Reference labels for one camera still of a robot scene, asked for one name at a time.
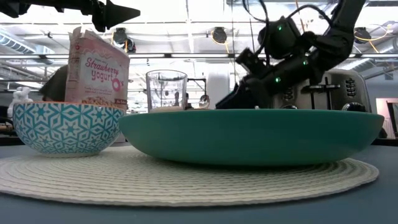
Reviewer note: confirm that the pink strawberry yogurt cereal box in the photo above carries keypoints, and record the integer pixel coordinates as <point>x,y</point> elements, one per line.
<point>96,74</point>

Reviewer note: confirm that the white round woven placemat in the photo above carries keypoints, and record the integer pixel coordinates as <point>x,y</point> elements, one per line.
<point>155,183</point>

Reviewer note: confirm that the white pillar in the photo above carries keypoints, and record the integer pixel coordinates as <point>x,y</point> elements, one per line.
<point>218,90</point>

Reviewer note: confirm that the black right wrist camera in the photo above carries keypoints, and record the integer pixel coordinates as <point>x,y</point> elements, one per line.
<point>250,62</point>

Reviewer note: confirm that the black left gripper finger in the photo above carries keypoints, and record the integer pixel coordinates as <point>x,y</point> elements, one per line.
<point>119,13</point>

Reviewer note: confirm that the green round plate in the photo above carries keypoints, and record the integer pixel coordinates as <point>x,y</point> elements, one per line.
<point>248,137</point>

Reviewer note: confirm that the white figurine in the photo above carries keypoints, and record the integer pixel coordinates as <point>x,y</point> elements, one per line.
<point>19,98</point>

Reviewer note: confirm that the blue patterned bowl orange inside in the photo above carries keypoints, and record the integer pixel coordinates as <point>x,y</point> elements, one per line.
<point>66,129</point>

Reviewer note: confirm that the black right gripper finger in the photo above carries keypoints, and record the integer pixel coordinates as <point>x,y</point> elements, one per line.
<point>237,98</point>
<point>262,99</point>

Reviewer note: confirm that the person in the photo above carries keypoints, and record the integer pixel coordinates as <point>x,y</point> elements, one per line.
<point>56,87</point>

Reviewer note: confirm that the silver four-slot toaster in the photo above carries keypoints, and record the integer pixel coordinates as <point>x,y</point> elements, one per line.
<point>342,93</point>

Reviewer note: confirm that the clear glass with milk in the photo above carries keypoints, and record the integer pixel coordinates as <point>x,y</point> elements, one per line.
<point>166,93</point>

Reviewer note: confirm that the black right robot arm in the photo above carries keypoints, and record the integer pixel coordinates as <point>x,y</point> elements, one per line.
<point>339,40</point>

